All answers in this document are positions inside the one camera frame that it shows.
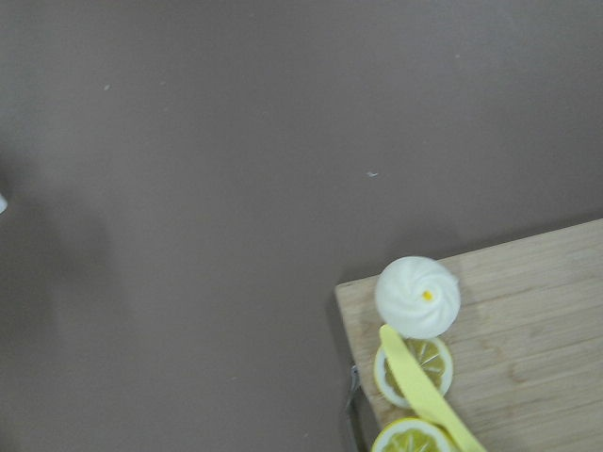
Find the wooden cutting board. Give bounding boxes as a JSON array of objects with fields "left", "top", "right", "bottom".
[{"left": 334, "top": 218, "right": 603, "bottom": 452}]

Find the lemon half front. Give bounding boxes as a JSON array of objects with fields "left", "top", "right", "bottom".
[{"left": 370, "top": 418, "right": 457, "bottom": 452}]

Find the lemon slice under knife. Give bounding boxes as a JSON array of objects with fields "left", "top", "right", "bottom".
[{"left": 373, "top": 338, "right": 453, "bottom": 410}]

